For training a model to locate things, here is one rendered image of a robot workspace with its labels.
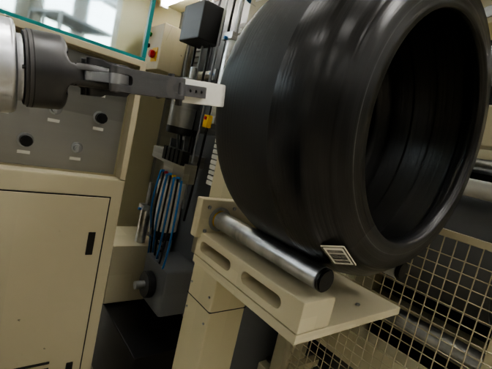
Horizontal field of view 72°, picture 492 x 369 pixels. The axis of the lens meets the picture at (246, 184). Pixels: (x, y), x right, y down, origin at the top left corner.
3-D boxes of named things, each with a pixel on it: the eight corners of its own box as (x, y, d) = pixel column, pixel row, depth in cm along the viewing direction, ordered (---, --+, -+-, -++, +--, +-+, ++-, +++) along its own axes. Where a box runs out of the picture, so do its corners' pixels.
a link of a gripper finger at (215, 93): (177, 77, 43) (179, 77, 43) (222, 85, 48) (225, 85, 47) (176, 101, 44) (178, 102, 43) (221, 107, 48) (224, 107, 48)
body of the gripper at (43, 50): (22, 20, 29) (129, 43, 35) (14, 31, 36) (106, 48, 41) (24, 109, 31) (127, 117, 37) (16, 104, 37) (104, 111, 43)
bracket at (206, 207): (189, 233, 85) (197, 195, 83) (297, 233, 110) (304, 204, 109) (195, 238, 82) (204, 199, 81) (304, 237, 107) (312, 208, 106)
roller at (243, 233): (217, 207, 85) (228, 214, 88) (207, 223, 84) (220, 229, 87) (326, 266, 58) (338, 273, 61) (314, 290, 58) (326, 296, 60)
